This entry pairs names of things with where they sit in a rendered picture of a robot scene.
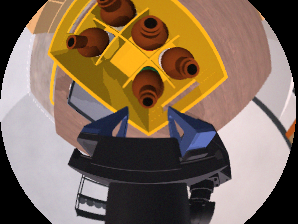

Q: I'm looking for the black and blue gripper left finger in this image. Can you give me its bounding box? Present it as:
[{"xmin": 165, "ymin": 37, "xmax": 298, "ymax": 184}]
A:
[{"xmin": 81, "ymin": 106, "xmax": 129, "ymax": 137}]

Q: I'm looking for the yellow divided crate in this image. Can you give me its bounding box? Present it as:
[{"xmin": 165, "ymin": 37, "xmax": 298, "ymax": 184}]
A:
[{"xmin": 48, "ymin": 0, "xmax": 228, "ymax": 136}]

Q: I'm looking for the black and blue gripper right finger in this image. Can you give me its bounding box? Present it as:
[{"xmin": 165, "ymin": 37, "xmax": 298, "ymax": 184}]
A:
[{"xmin": 167, "ymin": 106, "xmax": 216, "ymax": 158}]

